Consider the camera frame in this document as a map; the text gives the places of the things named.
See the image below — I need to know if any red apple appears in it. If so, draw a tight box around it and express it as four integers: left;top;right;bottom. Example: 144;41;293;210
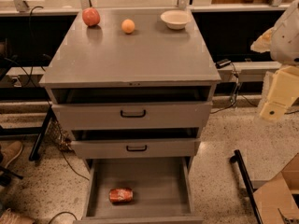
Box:
82;7;100;27

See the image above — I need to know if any black metal stand bar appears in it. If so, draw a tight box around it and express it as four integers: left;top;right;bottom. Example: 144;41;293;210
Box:
230;149;263;224

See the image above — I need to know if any bottom grey drawer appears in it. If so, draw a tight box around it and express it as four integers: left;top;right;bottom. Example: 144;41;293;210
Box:
74;157;203;224

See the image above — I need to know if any tan shoe lower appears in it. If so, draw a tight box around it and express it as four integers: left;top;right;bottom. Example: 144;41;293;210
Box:
0;209;35;224

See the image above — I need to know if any black floor cable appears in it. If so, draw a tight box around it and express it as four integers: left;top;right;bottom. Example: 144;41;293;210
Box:
210;93;299;116

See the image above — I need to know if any small black device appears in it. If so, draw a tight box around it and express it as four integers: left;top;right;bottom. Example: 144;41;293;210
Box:
216;59;231;69

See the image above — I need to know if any grey drawer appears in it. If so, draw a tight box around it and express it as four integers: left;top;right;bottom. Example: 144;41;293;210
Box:
71;139;200;159
52;102;211;130
74;157;203;224

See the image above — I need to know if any orange fruit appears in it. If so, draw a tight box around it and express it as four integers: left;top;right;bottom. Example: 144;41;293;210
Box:
121;20;135;34

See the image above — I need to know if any red coke can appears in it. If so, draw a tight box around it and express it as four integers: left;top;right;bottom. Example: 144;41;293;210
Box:
109;188;134;203

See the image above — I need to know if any grey drawer cabinet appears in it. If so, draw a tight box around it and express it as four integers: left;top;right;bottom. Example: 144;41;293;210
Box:
39;7;222;224

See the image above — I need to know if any black table leg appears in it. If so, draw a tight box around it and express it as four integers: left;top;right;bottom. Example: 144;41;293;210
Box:
29;108;52;161

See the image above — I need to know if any tan shoe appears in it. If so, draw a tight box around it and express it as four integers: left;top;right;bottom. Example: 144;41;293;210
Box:
0;141;23;168
0;209;35;224

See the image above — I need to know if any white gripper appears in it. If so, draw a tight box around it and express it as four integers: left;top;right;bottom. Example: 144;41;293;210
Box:
250;0;299;121

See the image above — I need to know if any white bowl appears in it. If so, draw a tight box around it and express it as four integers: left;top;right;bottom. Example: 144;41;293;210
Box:
161;10;192;30

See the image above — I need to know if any cardboard box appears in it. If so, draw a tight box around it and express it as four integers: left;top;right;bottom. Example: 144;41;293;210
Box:
253;153;299;224

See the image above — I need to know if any tan shoe upper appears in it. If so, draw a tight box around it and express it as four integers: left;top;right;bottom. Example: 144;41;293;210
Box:
0;141;23;168

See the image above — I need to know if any top grey drawer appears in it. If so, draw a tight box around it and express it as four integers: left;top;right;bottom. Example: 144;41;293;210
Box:
52;102;211;130

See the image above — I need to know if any middle grey drawer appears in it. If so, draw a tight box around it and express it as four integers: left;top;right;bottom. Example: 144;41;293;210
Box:
71;139;200;159

